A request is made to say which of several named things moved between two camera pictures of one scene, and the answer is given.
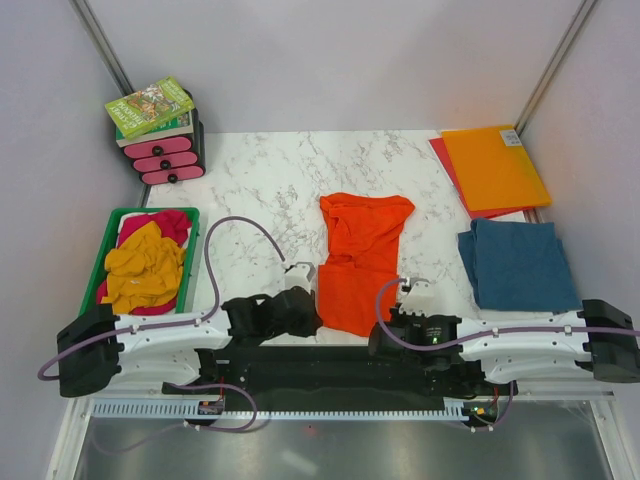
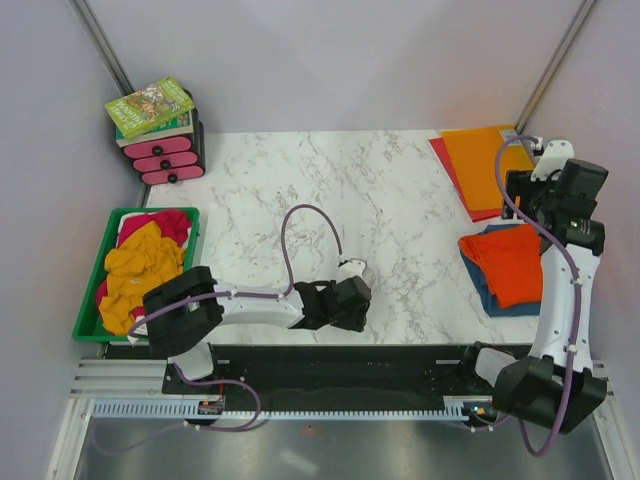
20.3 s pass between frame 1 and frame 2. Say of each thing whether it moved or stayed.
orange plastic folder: stayed
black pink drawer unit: stayed
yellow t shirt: stayed
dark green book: stayed
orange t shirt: moved
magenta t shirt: stayed
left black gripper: moved
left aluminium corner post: stayed
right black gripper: moved
